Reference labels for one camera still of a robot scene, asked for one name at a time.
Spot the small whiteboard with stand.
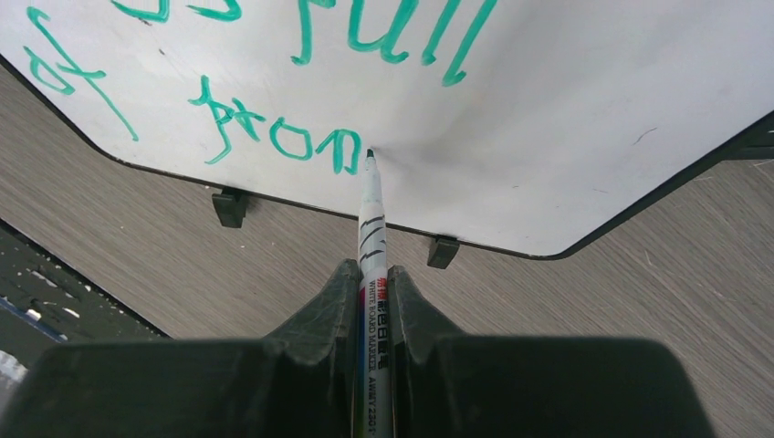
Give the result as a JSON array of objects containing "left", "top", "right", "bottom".
[{"left": 1, "top": 1, "right": 773, "bottom": 260}]

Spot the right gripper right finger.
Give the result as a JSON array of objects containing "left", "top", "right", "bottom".
[{"left": 388, "top": 266, "right": 715, "bottom": 437}]

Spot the green white marker pen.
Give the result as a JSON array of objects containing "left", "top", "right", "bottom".
[{"left": 352, "top": 150, "right": 393, "bottom": 437}]

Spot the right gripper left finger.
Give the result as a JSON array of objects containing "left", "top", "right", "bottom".
[{"left": 1, "top": 259, "right": 360, "bottom": 437}]

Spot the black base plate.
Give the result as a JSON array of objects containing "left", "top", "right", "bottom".
[{"left": 1, "top": 221, "right": 167, "bottom": 367}]

